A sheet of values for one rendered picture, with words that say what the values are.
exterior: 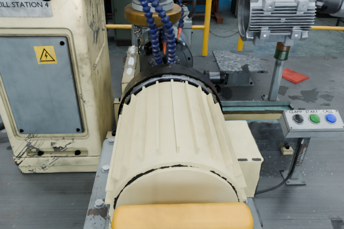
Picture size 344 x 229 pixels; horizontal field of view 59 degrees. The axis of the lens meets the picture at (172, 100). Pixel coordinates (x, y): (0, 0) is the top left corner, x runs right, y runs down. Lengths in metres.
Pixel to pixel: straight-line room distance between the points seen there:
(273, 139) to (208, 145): 0.87
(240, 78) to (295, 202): 0.80
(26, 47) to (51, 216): 0.51
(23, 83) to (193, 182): 0.71
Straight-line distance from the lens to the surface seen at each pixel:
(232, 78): 1.67
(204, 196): 0.36
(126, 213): 0.29
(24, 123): 1.05
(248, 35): 1.02
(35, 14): 0.87
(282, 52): 1.45
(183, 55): 1.28
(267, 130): 1.19
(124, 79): 0.95
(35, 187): 1.14
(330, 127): 1.01
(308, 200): 1.12
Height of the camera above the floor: 1.58
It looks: 31 degrees down
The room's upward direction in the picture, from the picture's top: 1 degrees clockwise
